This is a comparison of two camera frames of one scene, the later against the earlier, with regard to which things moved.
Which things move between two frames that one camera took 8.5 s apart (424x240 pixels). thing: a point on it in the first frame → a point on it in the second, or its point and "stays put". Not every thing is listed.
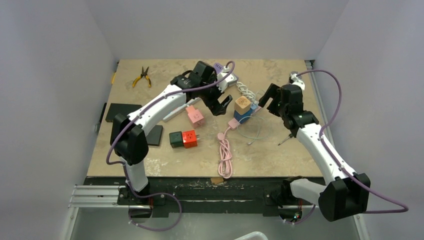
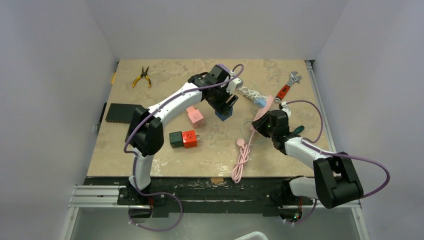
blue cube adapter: x=243 y=118 → x=224 y=117
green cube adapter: x=176 y=139 stays put
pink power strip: x=234 y=123 → x=261 y=111
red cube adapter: x=189 y=138 stays put
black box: x=124 y=109 stays put
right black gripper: x=276 y=98 → x=264 y=125
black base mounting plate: x=198 y=195 stays put
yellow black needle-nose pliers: x=142 y=74 stays put
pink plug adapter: x=195 y=116 stays put
